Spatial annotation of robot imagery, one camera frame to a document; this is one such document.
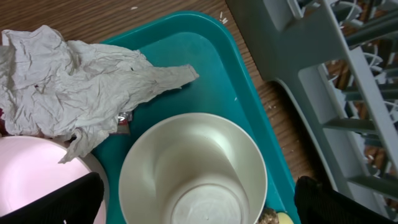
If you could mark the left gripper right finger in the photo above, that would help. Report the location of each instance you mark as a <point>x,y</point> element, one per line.
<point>317,204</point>

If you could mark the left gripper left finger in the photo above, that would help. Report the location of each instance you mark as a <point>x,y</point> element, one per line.
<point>76,202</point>

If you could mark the grey dishwasher rack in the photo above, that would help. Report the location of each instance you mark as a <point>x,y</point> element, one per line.
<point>346,101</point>

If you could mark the brown crumpled food wrapper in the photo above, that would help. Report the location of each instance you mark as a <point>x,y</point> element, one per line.
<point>268,216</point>

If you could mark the pink white bowl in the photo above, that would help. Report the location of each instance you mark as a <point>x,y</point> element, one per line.
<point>30,169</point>

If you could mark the cream cup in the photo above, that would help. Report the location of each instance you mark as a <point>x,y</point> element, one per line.
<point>193,168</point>

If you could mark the crumpled white paper napkin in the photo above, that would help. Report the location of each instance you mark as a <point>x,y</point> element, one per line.
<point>72,91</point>

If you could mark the teal serving tray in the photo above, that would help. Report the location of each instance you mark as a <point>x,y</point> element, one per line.
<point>224,87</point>

